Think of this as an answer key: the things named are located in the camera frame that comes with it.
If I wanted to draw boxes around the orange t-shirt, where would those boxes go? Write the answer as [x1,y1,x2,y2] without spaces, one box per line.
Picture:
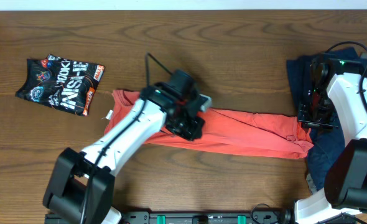
[104,89,314,160]

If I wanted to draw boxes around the black printed folded shirt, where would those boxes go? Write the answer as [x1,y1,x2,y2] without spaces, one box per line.
[16,54,105,116]

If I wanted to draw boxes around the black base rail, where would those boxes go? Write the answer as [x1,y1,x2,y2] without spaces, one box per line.
[119,210,294,224]

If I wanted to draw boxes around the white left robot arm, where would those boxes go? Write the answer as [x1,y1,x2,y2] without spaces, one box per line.
[43,70,212,224]

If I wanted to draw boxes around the navy blue garment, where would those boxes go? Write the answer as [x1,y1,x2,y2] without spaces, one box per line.
[286,46,367,191]

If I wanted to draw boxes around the grey cloth under garment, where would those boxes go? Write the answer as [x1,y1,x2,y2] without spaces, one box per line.
[305,173,317,195]

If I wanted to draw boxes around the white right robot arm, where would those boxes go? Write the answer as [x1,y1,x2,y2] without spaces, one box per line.
[293,53,367,223]

